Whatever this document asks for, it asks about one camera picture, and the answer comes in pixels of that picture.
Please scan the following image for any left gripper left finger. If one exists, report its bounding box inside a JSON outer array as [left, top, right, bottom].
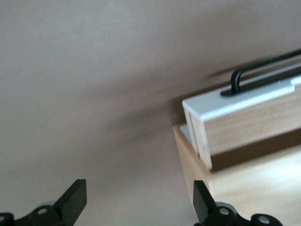
[[28, 179, 87, 226]]

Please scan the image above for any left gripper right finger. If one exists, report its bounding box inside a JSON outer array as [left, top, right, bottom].
[[193, 180, 238, 226]]

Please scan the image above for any white-fronted wooden drawer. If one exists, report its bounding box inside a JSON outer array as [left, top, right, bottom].
[[182, 76, 301, 172]]

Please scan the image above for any black metal drawer handle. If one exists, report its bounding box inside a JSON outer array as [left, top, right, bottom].
[[220, 48, 301, 97]]

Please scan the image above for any wooden drawer cabinet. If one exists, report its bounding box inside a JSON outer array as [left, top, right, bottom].
[[173, 124, 301, 226]]

